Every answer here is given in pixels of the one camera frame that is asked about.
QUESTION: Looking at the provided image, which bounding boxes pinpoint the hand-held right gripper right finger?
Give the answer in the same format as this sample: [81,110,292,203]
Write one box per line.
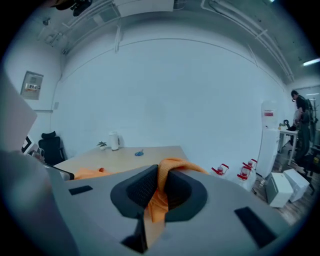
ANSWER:
[164,169,208,223]

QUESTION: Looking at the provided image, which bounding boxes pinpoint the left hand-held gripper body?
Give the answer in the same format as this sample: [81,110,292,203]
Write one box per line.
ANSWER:
[21,134,48,163]

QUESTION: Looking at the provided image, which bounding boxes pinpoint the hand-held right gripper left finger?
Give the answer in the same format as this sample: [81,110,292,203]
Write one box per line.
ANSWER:
[110,164,160,254]

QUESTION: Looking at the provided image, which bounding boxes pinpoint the orange long-sleeved top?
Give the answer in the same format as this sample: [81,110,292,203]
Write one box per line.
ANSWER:
[74,157,210,223]

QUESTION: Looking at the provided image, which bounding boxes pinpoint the black office chair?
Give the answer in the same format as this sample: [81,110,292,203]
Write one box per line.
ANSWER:
[38,131,67,166]

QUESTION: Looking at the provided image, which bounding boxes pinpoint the white electric kettle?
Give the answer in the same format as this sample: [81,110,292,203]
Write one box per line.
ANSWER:
[108,131,121,152]

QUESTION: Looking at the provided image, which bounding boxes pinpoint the grey electrical panel box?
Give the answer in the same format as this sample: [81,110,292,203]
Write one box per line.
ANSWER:
[20,70,44,101]

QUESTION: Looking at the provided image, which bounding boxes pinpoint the white grey box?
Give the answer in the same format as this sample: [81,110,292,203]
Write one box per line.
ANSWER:
[264,172,294,209]

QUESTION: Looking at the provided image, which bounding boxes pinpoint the white water dispenser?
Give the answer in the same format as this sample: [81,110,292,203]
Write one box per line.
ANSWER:
[255,99,280,179]

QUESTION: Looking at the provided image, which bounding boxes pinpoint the white desk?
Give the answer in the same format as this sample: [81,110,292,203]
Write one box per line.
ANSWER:
[278,128,300,165]

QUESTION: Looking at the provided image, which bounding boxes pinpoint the black object on desk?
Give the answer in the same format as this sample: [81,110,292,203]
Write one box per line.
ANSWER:
[283,119,298,132]

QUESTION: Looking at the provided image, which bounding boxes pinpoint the black swivel chair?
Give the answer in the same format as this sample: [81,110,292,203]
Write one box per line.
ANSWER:
[298,143,320,196]

